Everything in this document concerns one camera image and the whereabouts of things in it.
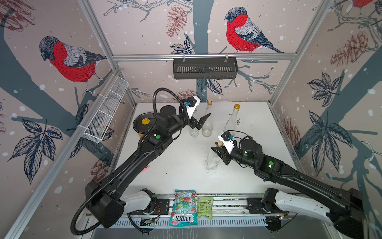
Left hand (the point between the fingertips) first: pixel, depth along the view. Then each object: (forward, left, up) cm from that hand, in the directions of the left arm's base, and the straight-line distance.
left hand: (203, 104), depth 65 cm
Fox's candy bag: (-36, +9, -37) cm, 53 cm away
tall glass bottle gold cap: (+5, -17, -23) cm, 29 cm away
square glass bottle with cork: (+13, +5, -43) cm, 45 cm away
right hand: (-10, -6, -16) cm, 20 cm away
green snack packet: (-34, -1, -39) cm, 52 cm away
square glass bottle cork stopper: (-14, -7, -10) cm, 19 cm away
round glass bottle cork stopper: (+11, -4, -10) cm, 15 cm away
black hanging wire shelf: (+50, -5, -13) cm, 52 cm away
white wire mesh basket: (+3, +61, -22) cm, 64 cm away
